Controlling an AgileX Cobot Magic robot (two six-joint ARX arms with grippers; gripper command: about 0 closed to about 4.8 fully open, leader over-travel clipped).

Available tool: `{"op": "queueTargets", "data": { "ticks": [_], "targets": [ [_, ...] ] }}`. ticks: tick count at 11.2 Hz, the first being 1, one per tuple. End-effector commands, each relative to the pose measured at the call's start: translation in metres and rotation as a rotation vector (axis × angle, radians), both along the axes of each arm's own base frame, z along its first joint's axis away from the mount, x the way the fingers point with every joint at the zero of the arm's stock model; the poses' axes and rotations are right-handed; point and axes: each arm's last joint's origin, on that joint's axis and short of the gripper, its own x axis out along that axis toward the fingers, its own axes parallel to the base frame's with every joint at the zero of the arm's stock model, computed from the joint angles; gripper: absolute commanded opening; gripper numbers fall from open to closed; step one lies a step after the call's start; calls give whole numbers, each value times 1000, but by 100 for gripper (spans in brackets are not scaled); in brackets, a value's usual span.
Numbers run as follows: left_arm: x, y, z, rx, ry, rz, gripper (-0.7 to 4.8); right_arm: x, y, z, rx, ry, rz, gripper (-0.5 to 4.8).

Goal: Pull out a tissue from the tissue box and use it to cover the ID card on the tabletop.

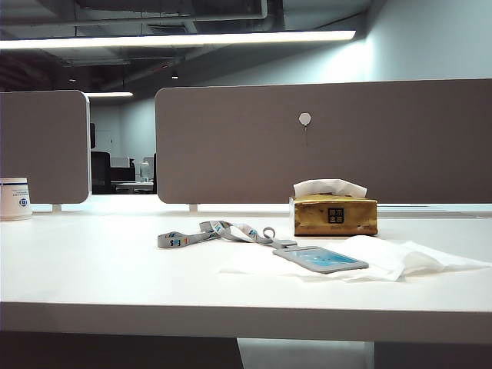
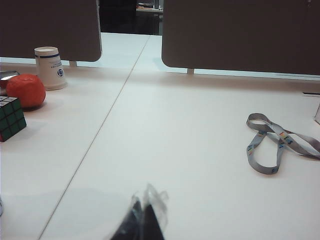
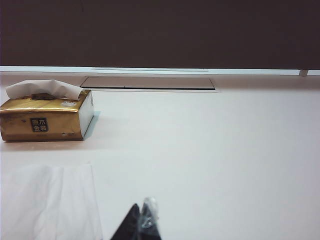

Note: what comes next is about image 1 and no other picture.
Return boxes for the gold tissue box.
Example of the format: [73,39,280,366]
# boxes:
[288,194,380,238]

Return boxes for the white paper cup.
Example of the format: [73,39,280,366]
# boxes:
[0,177,34,222]

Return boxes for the grey printed lanyard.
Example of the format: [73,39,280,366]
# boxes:
[157,219,298,249]

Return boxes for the wide brown desk divider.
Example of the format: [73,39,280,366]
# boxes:
[154,78,492,205]

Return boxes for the white tissue sheet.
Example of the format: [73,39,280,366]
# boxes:
[218,234,492,284]

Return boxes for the black office chair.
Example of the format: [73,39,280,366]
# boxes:
[91,151,113,194]

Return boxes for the grey ceiling duct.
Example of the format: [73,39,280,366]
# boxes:
[74,0,268,22]

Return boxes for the long ceiling light strip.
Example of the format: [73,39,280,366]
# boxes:
[0,29,357,51]

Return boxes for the narrow brown desk divider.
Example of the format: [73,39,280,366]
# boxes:
[0,89,91,205]

